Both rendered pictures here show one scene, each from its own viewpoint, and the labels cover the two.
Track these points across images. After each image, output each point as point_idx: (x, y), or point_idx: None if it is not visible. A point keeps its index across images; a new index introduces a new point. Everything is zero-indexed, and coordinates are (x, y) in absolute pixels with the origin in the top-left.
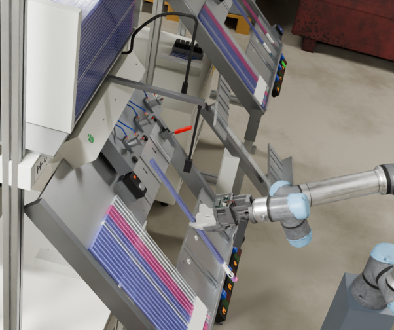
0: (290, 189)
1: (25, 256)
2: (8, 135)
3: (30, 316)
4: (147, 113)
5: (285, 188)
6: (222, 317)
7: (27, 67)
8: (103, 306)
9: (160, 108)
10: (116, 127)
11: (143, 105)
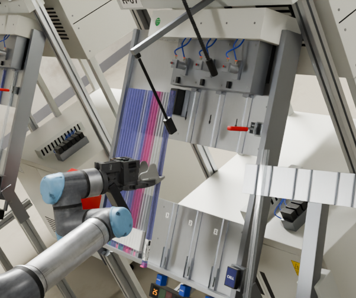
0: (100, 211)
1: (310, 168)
2: None
3: (242, 177)
4: (228, 73)
5: (105, 209)
6: (149, 290)
7: None
8: (226, 217)
9: (246, 87)
10: (191, 45)
11: (233, 64)
